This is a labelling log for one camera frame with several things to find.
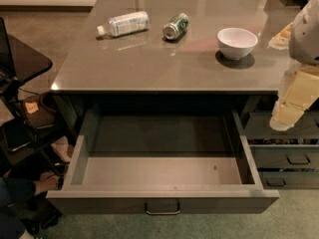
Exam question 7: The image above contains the metal top drawer handle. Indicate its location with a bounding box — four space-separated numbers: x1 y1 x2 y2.
145 199 180 216

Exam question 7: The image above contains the dark sleeved forearm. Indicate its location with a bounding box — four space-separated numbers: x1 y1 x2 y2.
0 178 39 207

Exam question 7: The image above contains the green soda can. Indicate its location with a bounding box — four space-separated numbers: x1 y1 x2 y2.
162 13 188 41

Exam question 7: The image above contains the grey counter cabinet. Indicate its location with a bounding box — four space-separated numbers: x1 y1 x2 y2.
50 0 319 144

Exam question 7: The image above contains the white ceramic bowl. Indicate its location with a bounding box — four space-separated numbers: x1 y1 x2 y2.
217 28 258 60

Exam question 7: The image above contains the person's hand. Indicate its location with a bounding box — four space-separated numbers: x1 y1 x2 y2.
40 171 64 190

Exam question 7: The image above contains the open grey top drawer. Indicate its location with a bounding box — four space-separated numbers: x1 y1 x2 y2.
48 111 279 214

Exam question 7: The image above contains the grey lower side drawer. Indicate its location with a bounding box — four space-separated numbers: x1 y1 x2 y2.
259 171 319 189

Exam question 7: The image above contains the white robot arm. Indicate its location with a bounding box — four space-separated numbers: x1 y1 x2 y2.
269 0 319 131

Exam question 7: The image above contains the clear plastic water bottle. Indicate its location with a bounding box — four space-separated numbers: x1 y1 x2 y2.
97 11 150 37

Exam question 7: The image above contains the black laptop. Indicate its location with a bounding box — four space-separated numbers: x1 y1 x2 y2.
0 17 16 84

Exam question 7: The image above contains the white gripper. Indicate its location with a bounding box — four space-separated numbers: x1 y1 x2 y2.
268 23 319 131

